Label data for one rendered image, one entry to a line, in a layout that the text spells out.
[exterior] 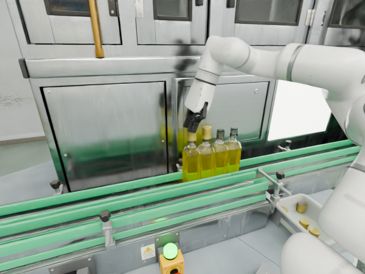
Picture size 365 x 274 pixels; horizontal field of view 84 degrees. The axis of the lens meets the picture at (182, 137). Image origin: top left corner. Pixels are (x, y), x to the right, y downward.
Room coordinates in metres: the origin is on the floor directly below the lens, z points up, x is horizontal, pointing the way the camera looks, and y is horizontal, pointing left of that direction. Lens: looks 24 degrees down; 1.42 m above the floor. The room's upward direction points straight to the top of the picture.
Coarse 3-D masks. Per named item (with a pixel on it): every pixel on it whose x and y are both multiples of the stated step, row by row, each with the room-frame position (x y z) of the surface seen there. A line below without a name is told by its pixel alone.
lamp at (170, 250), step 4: (168, 244) 0.45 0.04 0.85; (172, 244) 0.45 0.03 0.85; (164, 248) 0.44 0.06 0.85; (168, 248) 0.43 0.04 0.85; (172, 248) 0.43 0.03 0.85; (176, 248) 0.44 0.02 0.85; (164, 252) 0.43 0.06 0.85; (168, 252) 0.42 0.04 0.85; (172, 252) 0.42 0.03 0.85; (176, 252) 0.43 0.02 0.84; (164, 256) 0.42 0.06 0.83; (168, 256) 0.42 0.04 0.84; (172, 256) 0.42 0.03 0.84; (176, 256) 0.43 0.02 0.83
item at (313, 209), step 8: (280, 200) 0.67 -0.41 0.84; (288, 200) 0.68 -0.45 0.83; (296, 200) 0.69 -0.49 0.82; (304, 200) 0.69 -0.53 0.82; (312, 200) 0.67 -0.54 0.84; (280, 208) 0.62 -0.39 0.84; (288, 208) 0.67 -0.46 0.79; (296, 208) 0.69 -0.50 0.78; (312, 208) 0.65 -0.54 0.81; (320, 208) 0.63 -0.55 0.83; (288, 216) 0.58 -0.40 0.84; (296, 216) 0.65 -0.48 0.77; (304, 216) 0.65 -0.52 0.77; (312, 216) 0.64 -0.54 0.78; (296, 224) 0.54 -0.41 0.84; (312, 224) 0.61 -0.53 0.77; (304, 232) 0.51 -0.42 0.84; (320, 232) 0.57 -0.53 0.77; (328, 240) 0.47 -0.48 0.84
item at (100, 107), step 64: (64, 0) 0.71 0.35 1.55; (128, 0) 0.75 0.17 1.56; (192, 0) 0.84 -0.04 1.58; (256, 0) 0.93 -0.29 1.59; (320, 0) 1.01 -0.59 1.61; (64, 64) 0.66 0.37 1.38; (128, 64) 0.73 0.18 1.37; (192, 64) 0.80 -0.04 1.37; (64, 128) 0.68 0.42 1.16; (128, 128) 0.75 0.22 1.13; (64, 192) 0.65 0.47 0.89
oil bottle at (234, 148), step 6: (228, 144) 0.70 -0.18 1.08; (234, 144) 0.69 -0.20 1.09; (240, 144) 0.70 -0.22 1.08; (234, 150) 0.69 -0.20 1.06; (240, 150) 0.70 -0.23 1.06; (228, 156) 0.69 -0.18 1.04; (234, 156) 0.69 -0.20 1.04; (240, 156) 0.70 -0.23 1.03; (228, 162) 0.69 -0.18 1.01; (234, 162) 0.69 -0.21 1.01; (228, 168) 0.69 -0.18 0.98; (234, 168) 0.69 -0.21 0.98
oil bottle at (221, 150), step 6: (216, 144) 0.69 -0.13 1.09; (222, 144) 0.68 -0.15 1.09; (216, 150) 0.67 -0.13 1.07; (222, 150) 0.67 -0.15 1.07; (228, 150) 0.68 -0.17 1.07; (216, 156) 0.67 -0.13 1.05; (222, 156) 0.67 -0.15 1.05; (216, 162) 0.67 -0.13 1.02; (222, 162) 0.67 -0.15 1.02; (216, 168) 0.67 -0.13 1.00; (222, 168) 0.67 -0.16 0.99; (216, 174) 0.67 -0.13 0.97; (222, 174) 0.68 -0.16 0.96
